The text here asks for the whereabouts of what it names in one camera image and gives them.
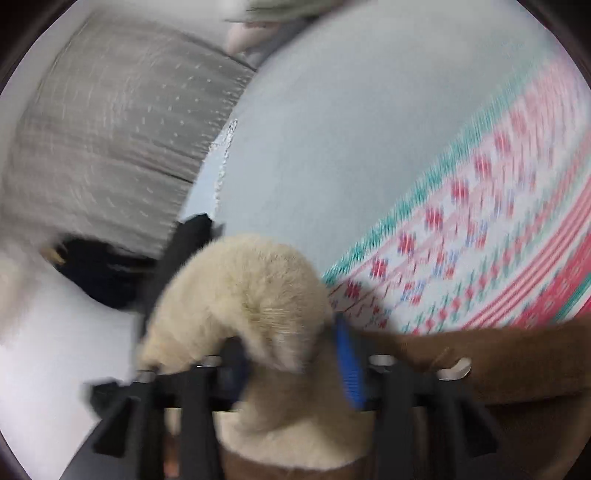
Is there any white folded quilt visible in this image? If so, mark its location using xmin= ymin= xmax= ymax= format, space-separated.
xmin=224 ymin=0 xmax=324 ymax=54

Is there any grey dotted curtain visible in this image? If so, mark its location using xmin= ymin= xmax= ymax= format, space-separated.
xmin=0 ymin=9 xmax=257 ymax=261

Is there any bed with grey sheet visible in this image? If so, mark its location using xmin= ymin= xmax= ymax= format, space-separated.
xmin=178 ymin=16 xmax=571 ymax=282

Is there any brown coat with cream fur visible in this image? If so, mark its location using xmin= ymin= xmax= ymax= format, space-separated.
xmin=136 ymin=233 xmax=591 ymax=480

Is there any red green patterned blanket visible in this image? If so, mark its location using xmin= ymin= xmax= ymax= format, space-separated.
xmin=321 ymin=58 xmax=591 ymax=337

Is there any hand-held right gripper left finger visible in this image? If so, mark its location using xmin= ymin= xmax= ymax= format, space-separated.
xmin=60 ymin=340 xmax=254 ymax=480

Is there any black garment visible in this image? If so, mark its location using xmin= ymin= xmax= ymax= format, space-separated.
xmin=141 ymin=212 xmax=225 ymax=326

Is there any black bag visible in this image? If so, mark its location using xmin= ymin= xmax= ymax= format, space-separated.
xmin=44 ymin=234 xmax=160 ymax=311

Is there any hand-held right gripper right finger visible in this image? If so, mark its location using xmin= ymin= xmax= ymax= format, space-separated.
xmin=333 ymin=318 xmax=505 ymax=480

